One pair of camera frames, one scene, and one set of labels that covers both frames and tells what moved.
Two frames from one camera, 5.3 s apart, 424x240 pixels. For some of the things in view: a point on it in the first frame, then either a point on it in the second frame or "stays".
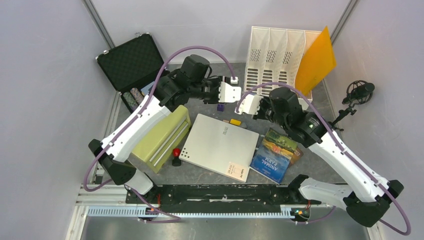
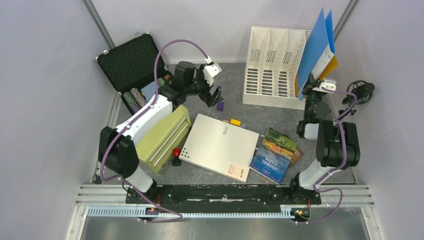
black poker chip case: x=135 y=66 stays
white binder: x=220 y=147 stays
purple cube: x=220 y=107 stays
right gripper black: x=263 y=102 to x=311 y=83
